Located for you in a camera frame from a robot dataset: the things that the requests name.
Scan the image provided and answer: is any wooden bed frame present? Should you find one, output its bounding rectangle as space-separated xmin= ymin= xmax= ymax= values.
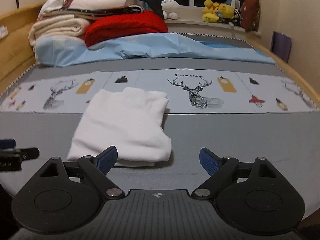
xmin=0 ymin=2 xmax=320 ymax=110

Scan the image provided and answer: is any red blanket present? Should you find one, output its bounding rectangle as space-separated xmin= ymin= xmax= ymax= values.
xmin=84 ymin=10 xmax=168 ymax=47

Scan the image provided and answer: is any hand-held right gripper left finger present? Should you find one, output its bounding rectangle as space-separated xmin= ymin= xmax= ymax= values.
xmin=40 ymin=145 xmax=125 ymax=200

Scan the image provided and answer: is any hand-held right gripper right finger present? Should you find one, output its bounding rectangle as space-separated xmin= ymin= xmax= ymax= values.
xmin=191 ymin=147 xmax=277 ymax=200

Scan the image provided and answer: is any white folded quilt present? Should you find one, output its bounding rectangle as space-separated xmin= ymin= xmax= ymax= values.
xmin=70 ymin=0 xmax=137 ymax=11

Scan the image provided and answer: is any white garment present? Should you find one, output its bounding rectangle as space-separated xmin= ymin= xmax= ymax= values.
xmin=66 ymin=87 xmax=172 ymax=167

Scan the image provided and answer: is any dark red cushion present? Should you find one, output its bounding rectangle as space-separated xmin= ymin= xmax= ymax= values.
xmin=240 ymin=0 xmax=261 ymax=32

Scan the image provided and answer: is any white plush toy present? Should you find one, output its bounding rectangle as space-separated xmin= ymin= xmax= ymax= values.
xmin=161 ymin=0 xmax=180 ymax=20

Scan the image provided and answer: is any navy patterned quilt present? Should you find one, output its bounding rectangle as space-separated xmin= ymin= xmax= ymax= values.
xmin=37 ymin=5 xmax=144 ymax=20

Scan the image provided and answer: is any cream folded blanket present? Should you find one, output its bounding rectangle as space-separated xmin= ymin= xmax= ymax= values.
xmin=28 ymin=14 xmax=92 ymax=48

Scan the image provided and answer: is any purple bag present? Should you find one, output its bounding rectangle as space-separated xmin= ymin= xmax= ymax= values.
xmin=270 ymin=31 xmax=292 ymax=63

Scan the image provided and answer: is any light blue sheet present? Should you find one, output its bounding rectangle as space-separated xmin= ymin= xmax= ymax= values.
xmin=34 ymin=32 xmax=277 ymax=67

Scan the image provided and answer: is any yellow plush toy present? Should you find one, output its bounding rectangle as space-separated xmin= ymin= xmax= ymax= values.
xmin=217 ymin=4 xmax=235 ymax=19
xmin=202 ymin=0 xmax=220 ymax=22

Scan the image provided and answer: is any window sill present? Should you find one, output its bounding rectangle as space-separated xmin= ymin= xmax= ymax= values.
xmin=165 ymin=6 xmax=262 ymax=40

